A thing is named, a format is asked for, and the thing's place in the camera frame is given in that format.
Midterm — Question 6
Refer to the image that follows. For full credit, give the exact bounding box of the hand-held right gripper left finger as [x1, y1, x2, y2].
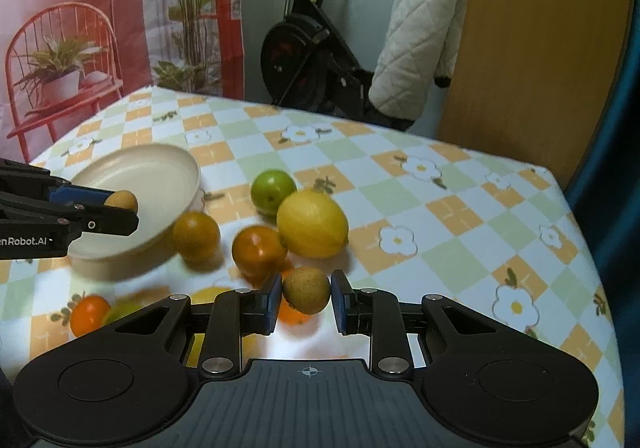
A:
[115, 273, 284, 377]

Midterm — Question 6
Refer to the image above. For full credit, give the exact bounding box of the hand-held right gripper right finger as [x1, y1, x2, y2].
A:
[331, 269, 501, 377]

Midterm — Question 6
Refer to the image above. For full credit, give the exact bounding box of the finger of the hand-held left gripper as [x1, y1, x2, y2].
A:
[0, 158, 123, 209]
[0, 194, 140, 239]

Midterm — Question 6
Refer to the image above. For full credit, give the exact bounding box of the small brown fruit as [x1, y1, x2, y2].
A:
[105, 191, 138, 214]

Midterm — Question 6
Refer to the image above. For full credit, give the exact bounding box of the brown speckled fruit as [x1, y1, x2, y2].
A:
[282, 267, 332, 315]

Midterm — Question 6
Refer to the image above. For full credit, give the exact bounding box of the dark orange tangerine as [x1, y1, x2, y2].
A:
[231, 225, 288, 281]
[172, 211, 221, 263]

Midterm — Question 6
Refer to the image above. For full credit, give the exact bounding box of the cream bowl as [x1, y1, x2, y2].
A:
[65, 143, 203, 281]

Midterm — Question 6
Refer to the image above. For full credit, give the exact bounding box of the yellow-green round fruit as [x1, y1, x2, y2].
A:
[102, 298, 146, 326]

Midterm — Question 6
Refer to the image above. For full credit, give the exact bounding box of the small orange-red fruit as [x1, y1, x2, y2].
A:
[70, 295, 112, 337]

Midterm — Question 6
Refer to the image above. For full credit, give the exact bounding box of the green round fruit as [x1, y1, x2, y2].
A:
[250, 169, 298, 216]

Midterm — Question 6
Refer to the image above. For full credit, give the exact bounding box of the bright orange fruit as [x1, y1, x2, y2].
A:
[276, 301, 313, 326]

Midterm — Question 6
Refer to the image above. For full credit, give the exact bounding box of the yellow fruit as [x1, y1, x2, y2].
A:
[189, 287, 235, 306]

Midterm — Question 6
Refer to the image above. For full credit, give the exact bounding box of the large yellow lemon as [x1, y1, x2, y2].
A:
[276, 189, 350, 259]

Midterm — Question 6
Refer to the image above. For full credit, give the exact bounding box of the checkered flower tablecloth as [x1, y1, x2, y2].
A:
[0, 86, 626, 448]

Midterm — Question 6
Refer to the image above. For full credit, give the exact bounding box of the black exercise bike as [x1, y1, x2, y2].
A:
[260, 0, 476, 131]

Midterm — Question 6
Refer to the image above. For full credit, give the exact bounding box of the white quilted blanket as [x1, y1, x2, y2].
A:
[368, 0, 473, 121]

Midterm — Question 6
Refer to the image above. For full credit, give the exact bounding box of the dark blue curtain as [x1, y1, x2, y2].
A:
[562, 0, 640, 429]

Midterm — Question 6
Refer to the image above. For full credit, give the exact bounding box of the wooden board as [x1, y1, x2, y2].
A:
[437, 0, 636, 191]

